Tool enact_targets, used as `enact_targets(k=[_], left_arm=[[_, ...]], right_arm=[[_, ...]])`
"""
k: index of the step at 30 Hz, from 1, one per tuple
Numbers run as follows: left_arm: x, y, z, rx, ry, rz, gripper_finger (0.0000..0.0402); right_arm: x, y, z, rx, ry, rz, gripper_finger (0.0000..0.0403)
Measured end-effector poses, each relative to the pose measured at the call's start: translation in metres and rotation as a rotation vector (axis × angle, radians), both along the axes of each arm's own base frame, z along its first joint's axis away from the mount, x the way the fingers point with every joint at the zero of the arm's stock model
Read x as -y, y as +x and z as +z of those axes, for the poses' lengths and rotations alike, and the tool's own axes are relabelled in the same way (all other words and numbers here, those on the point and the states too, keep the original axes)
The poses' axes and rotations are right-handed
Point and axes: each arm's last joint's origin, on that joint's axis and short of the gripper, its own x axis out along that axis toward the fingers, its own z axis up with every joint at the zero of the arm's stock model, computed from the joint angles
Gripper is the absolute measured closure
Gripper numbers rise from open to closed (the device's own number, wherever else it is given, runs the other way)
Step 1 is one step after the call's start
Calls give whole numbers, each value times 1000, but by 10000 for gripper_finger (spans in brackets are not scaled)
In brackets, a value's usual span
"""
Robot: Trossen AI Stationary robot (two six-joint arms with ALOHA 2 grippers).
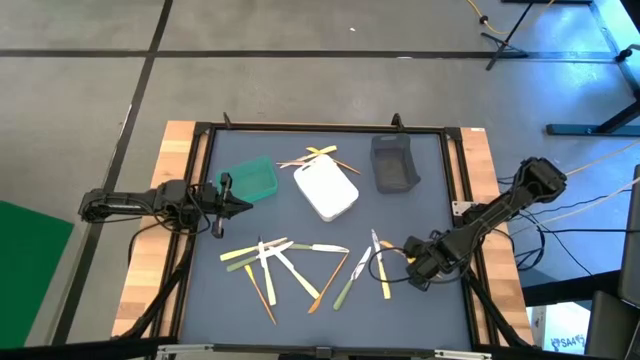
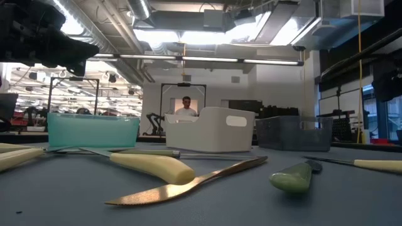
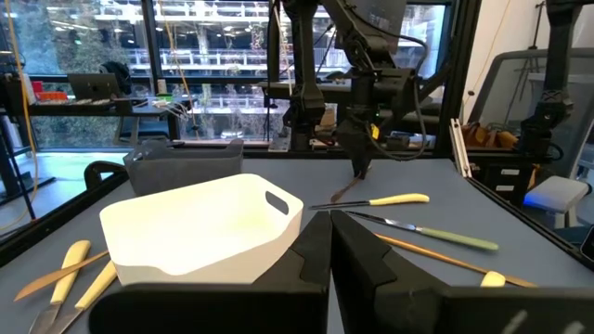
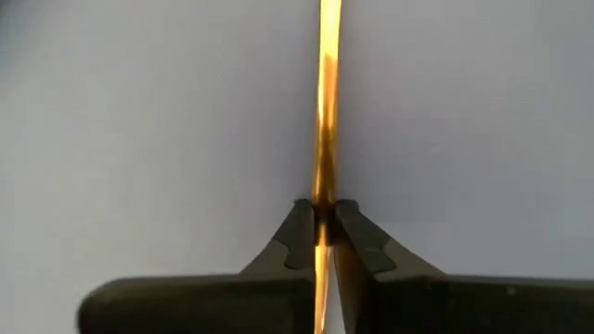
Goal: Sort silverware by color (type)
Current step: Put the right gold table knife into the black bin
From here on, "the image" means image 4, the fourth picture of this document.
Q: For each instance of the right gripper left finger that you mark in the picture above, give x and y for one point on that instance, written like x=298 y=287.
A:
x=260 y=301

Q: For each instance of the gold knife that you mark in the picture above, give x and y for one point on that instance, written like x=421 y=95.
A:
x=327 y=93

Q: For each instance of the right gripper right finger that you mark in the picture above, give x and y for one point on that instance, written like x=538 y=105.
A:
x=417 y=301

